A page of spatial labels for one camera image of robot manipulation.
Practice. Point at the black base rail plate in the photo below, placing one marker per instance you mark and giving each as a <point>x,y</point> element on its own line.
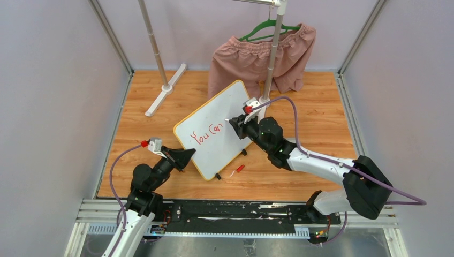
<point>215,218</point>

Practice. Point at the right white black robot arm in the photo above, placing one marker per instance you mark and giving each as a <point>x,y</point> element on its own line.
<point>365,189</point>

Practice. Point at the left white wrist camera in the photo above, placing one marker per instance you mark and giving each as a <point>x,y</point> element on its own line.
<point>155,146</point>

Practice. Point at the yellow framed whiteboard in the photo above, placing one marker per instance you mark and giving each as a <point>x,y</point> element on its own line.
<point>214,139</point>

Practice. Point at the pink shorts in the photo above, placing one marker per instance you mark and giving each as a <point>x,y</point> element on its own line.
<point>297,54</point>

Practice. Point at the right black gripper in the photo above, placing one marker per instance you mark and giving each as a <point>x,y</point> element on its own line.
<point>239,127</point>

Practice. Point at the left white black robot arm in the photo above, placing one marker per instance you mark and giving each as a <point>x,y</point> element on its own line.
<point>143,204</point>

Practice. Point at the green clothes hanger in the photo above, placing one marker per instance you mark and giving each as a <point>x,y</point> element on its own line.
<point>269,28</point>

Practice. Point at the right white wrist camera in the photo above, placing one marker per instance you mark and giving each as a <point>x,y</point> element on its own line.
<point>251,108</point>

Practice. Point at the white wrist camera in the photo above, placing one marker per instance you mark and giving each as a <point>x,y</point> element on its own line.
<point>251,108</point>
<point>155,146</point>

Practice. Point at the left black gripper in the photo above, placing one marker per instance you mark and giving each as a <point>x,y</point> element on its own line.
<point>178,158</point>

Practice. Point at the white clothes rack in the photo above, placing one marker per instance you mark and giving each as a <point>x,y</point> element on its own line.
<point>251,62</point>

